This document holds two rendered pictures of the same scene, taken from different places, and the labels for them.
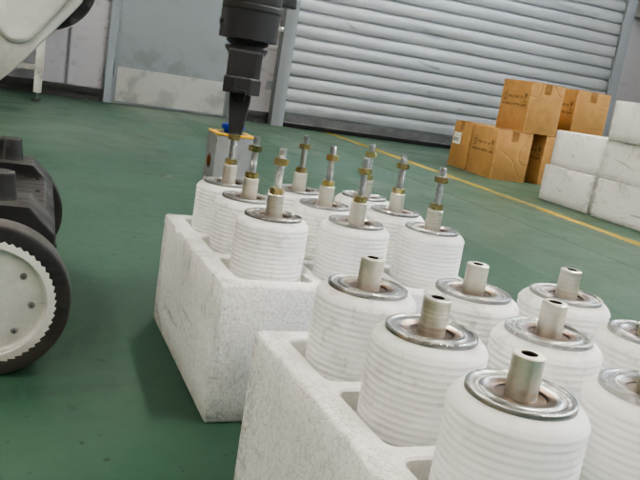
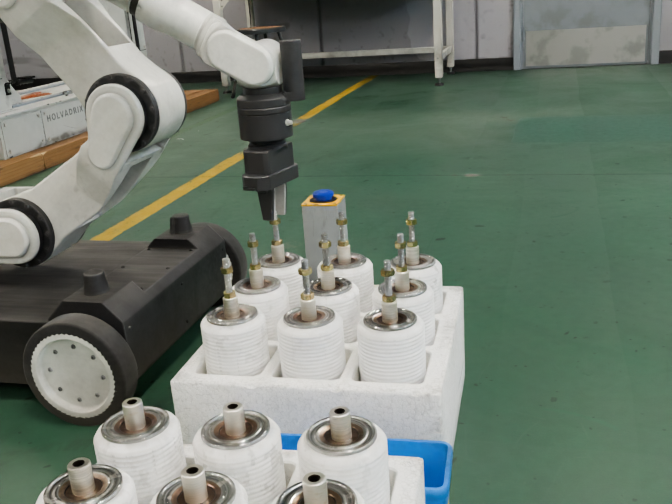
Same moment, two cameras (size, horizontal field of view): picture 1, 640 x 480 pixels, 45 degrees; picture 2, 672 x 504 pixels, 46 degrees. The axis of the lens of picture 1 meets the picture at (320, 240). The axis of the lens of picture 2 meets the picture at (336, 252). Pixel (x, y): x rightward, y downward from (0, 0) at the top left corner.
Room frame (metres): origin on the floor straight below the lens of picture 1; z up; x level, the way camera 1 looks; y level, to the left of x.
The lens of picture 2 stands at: (0.23, -0.71, 0.71)
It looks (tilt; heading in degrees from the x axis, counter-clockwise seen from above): 19 degrees down; 37
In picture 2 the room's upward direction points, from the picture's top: 4 degrees counter-clockwise
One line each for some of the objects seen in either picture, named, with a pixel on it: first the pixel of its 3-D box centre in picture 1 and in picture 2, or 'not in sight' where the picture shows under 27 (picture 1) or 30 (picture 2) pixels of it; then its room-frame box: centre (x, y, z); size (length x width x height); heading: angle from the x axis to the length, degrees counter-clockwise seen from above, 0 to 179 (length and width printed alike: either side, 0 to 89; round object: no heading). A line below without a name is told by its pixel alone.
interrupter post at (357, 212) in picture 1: (357, 213); (308, 309); (1.04, -0.04, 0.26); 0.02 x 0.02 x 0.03
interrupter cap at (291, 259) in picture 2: (228, 183); (278, 260); (1.21, 0.16, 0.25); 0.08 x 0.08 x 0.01
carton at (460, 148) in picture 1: (479, 147); not in sight; (5.16, -0.93, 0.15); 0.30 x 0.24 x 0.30; 110
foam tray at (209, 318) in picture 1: (308, 308); (335, 378); (1.15, 0.00, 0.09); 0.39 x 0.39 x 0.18; 23
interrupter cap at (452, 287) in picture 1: (472, 291); (235, 430); (0.76, -0.16, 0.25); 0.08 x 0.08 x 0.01
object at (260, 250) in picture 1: (263, 283); (239, 370); (0.99, 0.06, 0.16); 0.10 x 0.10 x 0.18
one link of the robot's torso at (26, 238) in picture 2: not in sight; (19, 223); (1.09, 0.76, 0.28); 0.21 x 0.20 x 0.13; 111
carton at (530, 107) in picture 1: (530, 107); not in sight; (4.89, -1.14, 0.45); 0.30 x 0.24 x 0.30; 23
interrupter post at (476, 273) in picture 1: (475, 279); (234, 419); (0.76, -0.16, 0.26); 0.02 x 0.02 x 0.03
